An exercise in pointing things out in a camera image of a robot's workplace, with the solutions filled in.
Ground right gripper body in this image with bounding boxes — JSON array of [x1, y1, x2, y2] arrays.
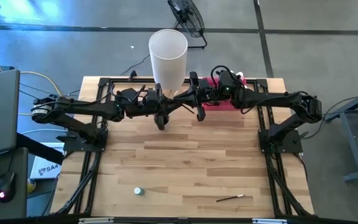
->
[[188, 71, 213, 123]]

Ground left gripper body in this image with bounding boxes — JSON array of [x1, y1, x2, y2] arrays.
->
[[144, 83, 169, 131]]

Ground pink plastic tray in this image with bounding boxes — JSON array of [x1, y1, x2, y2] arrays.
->
[[201, 77, 250, 111]]

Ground white table lamp wooden base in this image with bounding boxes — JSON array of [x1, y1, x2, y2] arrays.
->
[[148, 28, 188, 105]]

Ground black floor fan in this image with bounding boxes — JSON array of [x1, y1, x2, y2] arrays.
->
[[167, 0, 208, 50]]

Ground white cardboard box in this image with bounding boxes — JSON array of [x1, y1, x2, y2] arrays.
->
[[29, 155, 62, 180]]

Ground grey side desk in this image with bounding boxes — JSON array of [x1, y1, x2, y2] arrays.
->
[[0, 146, 29, 220]]

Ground black computer mouse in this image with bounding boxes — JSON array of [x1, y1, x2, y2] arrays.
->
[[0, 170, 16, 203]]

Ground black floor cable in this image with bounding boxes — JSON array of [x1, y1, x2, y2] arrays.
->
[[119, 54, 151, 77]]

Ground black aluminium table frame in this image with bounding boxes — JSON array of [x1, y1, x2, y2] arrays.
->
[[50, 70, 316, 224]]

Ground yellow floor cable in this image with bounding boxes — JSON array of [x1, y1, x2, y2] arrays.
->
[[0, 51, 70, 116]]

